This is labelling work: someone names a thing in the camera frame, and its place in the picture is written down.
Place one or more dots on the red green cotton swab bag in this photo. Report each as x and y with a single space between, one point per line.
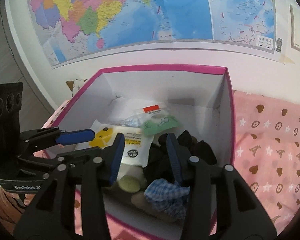
157 118

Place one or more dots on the person left hand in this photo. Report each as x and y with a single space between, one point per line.
11 208

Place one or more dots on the black scrunchie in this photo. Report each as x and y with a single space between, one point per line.
168 159

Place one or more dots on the grey door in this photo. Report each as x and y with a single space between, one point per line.
35 109

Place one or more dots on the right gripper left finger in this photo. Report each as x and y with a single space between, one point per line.
74 209

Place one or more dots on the white blue plastic packet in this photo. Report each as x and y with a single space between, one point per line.
125 112

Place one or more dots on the white wall socket panel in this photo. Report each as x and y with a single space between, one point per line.
295 22

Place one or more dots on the colourful wall map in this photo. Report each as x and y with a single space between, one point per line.
69 29

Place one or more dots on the blue checkered scrunchie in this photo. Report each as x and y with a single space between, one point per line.
171 199

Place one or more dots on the beige plush bunny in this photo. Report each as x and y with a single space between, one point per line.
138 200

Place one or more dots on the pink patterned bedsheet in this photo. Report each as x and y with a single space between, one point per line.
267 153

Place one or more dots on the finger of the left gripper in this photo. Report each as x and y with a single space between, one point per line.
75 137

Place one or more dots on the green frog plush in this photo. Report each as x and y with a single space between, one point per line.
130 179

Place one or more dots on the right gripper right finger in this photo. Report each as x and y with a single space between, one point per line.
221 204

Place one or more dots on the white patterned pillow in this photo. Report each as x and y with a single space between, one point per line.
75 85

